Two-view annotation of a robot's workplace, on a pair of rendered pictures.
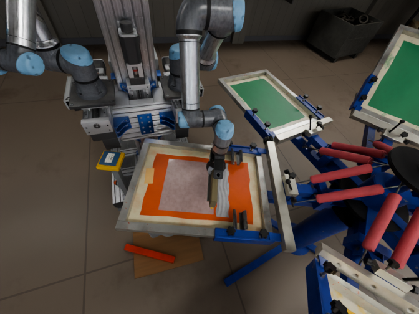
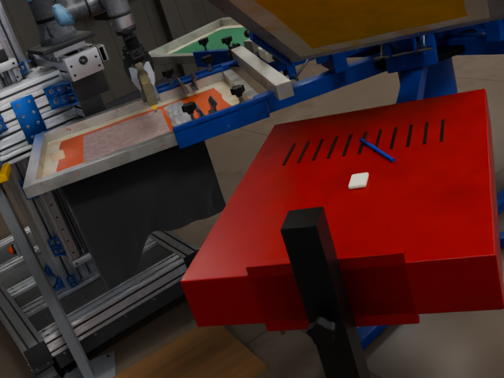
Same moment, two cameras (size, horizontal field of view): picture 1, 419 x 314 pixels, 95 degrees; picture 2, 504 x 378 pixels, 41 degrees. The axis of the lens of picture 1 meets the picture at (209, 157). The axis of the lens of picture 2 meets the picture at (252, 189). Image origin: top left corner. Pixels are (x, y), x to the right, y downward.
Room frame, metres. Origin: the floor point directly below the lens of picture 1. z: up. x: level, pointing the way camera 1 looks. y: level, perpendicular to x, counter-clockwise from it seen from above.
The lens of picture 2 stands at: (-1.73, -0.27, 1.61)
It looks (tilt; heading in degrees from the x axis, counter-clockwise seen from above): 24 degrees down; 0
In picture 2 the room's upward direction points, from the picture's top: 18 degrees counter-clockwise
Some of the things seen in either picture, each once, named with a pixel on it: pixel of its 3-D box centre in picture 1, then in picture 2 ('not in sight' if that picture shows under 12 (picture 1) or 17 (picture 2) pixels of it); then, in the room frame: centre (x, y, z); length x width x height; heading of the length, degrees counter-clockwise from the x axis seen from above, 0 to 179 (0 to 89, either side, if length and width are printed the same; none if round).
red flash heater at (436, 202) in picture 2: not in sight; (359, 193); (-0.64, -0.46, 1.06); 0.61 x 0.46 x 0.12; 156
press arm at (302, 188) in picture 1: (295, 189); (288, 58); (0.61, -0.54, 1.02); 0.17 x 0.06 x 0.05; 96
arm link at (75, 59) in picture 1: (78, 62); not in sight; (0.83, 0.72, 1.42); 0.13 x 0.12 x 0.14; 91
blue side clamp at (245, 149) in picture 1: (238, 151); (193, 83); (0.85, -0.19, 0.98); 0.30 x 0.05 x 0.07; 96
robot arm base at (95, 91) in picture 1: (89, 83); not in sight; (0.83, 0.71, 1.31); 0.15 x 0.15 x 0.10
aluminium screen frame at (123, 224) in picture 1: (200, 184); (141, 124); (0.55, 0.02, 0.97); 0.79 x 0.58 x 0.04; 96
